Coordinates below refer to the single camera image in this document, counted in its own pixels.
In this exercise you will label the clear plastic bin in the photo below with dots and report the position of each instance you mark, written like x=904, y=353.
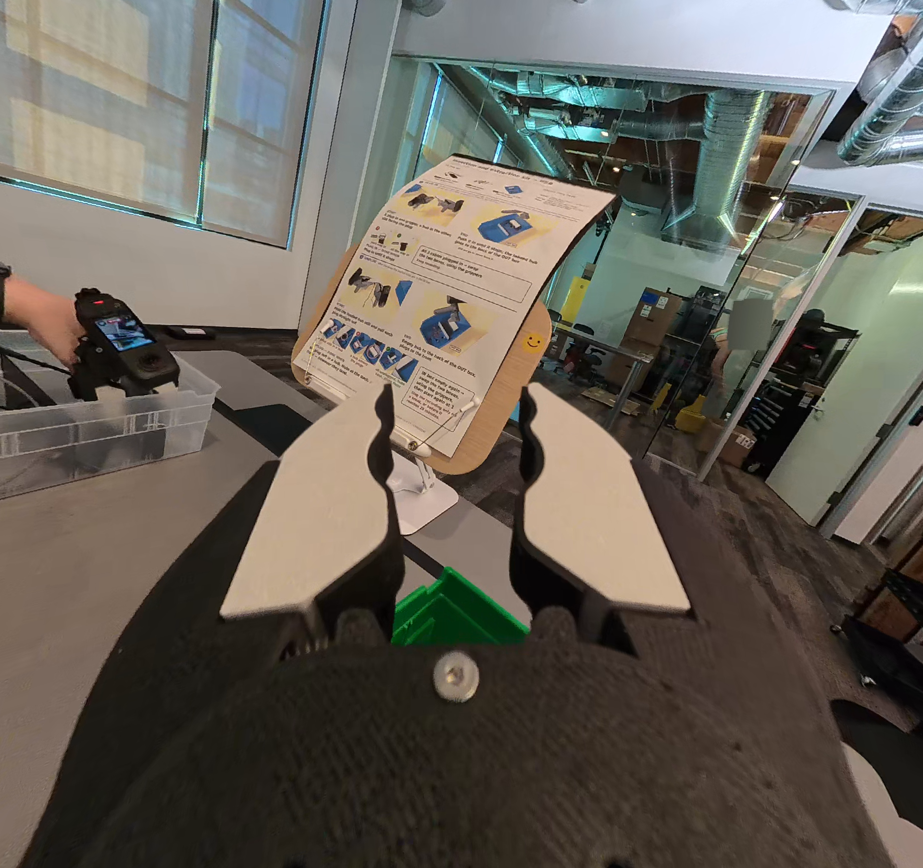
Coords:
x=108, y=421

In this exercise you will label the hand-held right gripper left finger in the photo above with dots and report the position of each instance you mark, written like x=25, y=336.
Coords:
x=317, y=522

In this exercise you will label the yellow plastic bins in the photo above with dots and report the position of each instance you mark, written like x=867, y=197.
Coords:
x=694, y=414

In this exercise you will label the wide ribbed silver duct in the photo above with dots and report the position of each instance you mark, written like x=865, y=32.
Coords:
x=721, y=161

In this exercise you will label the cardboard box blue label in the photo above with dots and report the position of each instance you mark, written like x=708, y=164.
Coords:
x=652, y=316

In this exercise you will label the low cardboard box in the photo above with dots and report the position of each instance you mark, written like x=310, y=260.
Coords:
x=725, y=442

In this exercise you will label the white board stand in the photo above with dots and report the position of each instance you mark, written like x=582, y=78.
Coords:
x=425, y=500

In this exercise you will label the window with roller blind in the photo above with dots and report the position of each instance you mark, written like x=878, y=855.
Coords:
x=461, y=125
x=130, y=75

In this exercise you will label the yellow cabinet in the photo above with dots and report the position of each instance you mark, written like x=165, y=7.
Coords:
x=573, y=300

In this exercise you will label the small black flat box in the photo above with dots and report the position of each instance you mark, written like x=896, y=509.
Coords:
x=191, y=333

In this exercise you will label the person's left hand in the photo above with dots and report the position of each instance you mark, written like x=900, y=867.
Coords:
x=47, y=316

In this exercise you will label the printed instruction sheet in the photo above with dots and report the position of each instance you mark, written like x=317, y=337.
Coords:
x=461, y=269

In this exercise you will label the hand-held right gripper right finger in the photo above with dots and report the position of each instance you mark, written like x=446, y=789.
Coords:
x=598, y=522

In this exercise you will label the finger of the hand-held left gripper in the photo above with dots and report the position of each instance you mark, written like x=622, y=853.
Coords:
x=164, y=387

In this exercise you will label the green plastic bin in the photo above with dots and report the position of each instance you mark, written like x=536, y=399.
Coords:
x=454, y=616

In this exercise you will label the black metal rack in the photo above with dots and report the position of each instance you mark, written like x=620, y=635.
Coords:
x=800, y=392

